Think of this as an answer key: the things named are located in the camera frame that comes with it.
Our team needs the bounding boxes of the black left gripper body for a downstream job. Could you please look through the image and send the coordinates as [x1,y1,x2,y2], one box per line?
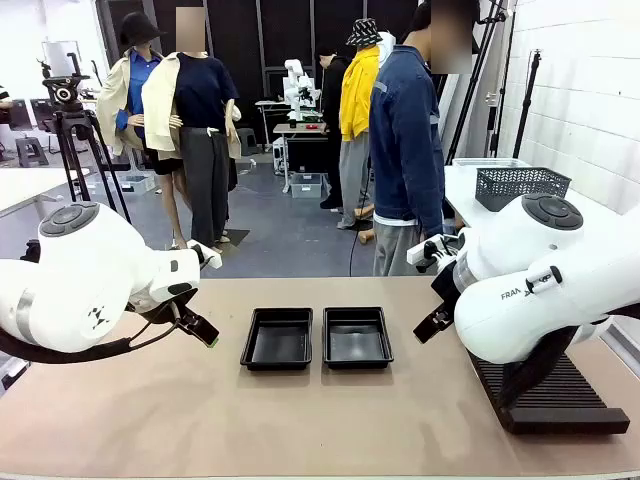
[128,288,201,326]

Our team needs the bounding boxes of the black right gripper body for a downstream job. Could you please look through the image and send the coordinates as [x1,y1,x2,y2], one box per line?
[429,262,460,302]

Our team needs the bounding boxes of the black ESD tray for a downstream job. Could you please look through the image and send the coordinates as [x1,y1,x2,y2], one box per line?
[322,306,395,371]
[239,306,314,372]

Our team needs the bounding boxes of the person's right forearm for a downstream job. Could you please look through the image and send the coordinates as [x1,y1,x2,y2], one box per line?
[413,187,445,236]

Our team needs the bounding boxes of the white rectangular table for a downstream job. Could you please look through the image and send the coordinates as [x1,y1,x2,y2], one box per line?
[443,164,640,236]

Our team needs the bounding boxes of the black floor mat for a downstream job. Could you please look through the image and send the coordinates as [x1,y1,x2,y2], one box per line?
[199,228,251,254]

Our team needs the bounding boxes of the grey mesh basket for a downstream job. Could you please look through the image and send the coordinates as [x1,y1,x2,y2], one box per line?
[474,166,572,213]

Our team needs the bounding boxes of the clear plastic bin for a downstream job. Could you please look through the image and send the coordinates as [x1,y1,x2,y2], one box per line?
[452,157,531,170]

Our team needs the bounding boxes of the person in denim jacket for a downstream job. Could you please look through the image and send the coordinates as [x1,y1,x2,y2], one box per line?
[368,0,482,277]

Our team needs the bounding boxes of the black slotted board rack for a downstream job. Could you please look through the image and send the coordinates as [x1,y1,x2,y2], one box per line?
[467,344,631,435]

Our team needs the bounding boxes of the grey floor storage bin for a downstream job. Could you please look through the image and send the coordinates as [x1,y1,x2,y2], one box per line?
[289,172,324,199]

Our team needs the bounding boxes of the mannequin navy shirt grey trousers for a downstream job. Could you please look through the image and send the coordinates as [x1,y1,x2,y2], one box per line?
[141,7,243,256]

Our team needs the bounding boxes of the grey plastic stool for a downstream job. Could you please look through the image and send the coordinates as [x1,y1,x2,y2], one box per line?
[14,136,50,168]
[236,127,259,155]

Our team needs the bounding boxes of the background person in black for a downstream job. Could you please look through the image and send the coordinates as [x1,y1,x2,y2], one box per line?
[315,44,351,210]

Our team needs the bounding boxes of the black light stand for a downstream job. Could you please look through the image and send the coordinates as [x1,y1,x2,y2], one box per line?
[512,48,544,160]

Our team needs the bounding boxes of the mannequin yellow jacket bucket hat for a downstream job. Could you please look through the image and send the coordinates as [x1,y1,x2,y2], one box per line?
[338,18,385,231]

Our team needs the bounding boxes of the mannequin black hat blue shirt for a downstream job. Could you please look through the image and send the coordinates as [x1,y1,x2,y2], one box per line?
[96,10,169,251]

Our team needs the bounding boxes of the black leaning stand poles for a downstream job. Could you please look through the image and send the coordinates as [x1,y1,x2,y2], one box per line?
[444,0,517,166]

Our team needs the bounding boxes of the background work table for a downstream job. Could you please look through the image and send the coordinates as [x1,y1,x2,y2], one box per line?
[272,122,329,194]

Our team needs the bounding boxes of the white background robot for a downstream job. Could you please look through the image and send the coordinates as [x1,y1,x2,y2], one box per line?
[282,58,321,122]

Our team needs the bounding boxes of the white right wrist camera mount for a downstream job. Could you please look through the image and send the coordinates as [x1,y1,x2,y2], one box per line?
[406,233,466,274]

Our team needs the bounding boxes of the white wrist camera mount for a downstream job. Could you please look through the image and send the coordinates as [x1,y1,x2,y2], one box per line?
[406,233,466,274]
[185,239,223,270]

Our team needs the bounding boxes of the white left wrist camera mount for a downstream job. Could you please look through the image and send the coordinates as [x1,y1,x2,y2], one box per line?
[185,239,223,270]

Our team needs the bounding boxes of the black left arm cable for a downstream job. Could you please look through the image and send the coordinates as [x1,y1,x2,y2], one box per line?
[0,298,182,365]

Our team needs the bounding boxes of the black camera tripod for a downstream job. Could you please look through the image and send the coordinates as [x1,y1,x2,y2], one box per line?
[35,52,133,226]

